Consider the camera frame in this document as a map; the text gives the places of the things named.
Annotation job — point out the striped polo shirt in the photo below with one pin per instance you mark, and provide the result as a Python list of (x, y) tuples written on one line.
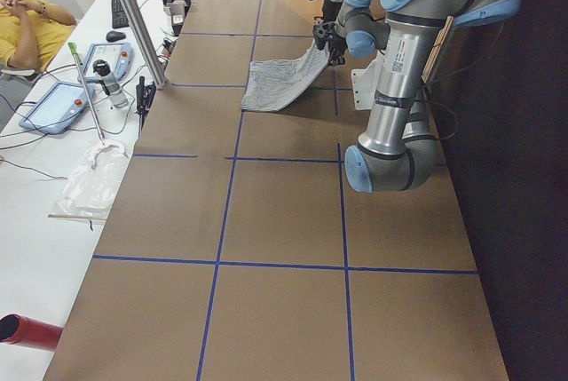
[(274, 84)]

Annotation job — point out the teach pendant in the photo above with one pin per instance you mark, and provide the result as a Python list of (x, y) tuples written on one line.
[(117, 55), (56, 110)]

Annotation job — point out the person in yellow shirt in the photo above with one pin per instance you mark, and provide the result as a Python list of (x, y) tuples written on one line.
[(33, 32)]

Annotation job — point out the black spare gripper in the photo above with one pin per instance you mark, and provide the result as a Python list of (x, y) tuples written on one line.
[(144, 99)]

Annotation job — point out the red cylinder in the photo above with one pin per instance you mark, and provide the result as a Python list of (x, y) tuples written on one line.
[(23, 331)]

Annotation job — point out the far teach pendant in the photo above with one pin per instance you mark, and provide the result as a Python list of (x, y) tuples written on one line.
[(117, 55)]

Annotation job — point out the black computer mouse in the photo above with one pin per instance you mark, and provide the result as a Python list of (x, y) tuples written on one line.
[(114, 36)]

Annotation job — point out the clear water bottle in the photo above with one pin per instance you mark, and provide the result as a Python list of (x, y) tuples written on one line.
[(109, 83)]

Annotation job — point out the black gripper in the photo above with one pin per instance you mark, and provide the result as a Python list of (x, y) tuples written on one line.
[(335, 44), (328, 9)]

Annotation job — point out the aluminium frame post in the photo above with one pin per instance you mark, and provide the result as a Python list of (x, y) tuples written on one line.
[(144, 41)]

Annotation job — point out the metal rod tool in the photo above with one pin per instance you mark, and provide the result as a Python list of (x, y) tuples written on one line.
[(72, 48)]

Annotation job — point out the near teach pendant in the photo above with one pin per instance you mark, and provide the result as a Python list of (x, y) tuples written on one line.
[(56, 110)]

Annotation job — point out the white pedestal column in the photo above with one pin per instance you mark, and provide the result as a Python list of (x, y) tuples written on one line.
[(366, 85)]

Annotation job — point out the clear plastic bag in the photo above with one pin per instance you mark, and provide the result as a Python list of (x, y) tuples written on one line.
[(91, 188)]

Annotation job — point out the black keyboard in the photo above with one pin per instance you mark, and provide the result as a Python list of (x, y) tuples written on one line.
[(119, 17)]

